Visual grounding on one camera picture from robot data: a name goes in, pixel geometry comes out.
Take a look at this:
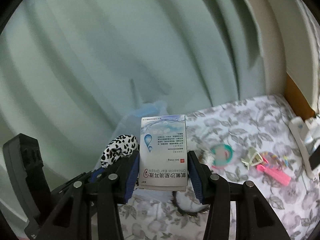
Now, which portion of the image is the leopard print scrunchie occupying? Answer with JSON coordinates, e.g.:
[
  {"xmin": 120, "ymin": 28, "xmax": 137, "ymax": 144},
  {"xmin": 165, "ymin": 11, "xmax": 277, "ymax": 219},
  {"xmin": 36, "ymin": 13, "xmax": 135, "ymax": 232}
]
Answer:
[{"xmin": 100, "ymin": 134, "xmax": 139, "ymax": 168}]

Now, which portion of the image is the green curtain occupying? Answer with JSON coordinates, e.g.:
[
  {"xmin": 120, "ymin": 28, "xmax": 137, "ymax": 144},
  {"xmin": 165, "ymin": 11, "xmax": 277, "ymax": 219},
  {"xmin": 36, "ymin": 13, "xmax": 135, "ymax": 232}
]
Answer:
[{"xmin": 1, "ymin": 0, "xmax": 266, "ymax": 186}]

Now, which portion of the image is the cotton swab bag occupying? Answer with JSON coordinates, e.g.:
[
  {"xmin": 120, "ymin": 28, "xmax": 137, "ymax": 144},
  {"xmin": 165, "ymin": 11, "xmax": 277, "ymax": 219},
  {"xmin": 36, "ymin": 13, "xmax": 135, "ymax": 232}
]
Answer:
[{"xmin": 196, "ymin": 147, "xmax": 215, "ymax": 168}]

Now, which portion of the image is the teal ring pack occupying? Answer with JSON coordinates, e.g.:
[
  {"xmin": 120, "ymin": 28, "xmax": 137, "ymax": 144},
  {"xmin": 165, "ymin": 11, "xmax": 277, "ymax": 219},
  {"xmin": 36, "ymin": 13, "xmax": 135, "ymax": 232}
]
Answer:
[{"xmin": 210, "ymin": 144, "xmax": 233, "ymax": 168}]

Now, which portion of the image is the pink hair roller clip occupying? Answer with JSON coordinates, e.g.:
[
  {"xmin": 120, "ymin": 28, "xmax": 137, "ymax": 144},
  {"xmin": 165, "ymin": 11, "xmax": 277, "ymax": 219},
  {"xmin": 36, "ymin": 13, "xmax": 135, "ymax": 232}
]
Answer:
[{"xmin": 256, "ymin": 164, "xmax": 291, "ymax": 186}]

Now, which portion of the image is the beige claw hair clip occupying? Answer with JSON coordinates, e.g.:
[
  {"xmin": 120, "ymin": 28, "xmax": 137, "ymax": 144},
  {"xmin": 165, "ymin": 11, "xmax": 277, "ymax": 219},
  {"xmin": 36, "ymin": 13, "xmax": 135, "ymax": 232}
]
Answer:
[{"xmin": 241, "ymin": 147, "xmax": 264, "ymax": 170}]

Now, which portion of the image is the ear drops box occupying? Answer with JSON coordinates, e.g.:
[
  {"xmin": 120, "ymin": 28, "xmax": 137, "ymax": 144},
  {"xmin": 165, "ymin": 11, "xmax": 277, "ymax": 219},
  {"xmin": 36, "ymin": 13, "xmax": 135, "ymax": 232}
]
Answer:
[{"xmin": 139, "ymin": 114, "xmax": 188, "ymax": 192}]

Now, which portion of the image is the floral blanket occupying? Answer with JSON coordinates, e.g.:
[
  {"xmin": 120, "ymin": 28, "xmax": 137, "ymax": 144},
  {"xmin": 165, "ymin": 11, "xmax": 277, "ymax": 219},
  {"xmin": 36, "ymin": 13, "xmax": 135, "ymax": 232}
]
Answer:
[{"xmin": 119, "ymin": 95, "xmax": 319, "ymax": 239}]

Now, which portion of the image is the white power strip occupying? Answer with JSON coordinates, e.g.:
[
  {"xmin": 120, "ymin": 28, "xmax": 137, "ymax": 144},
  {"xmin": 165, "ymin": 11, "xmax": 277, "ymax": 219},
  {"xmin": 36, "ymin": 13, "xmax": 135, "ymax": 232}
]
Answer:
[{"xmin": 288, "ymin": 116, "xmax": 318, "ymax": 181}]

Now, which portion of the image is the white charger plug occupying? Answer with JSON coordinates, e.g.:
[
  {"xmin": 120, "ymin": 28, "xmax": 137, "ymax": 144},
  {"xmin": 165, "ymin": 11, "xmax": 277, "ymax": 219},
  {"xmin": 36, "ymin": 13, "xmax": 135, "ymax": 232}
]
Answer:
[{"xmin": 303, "ymin": 116, "xmax": 319, "ymax": 143}]

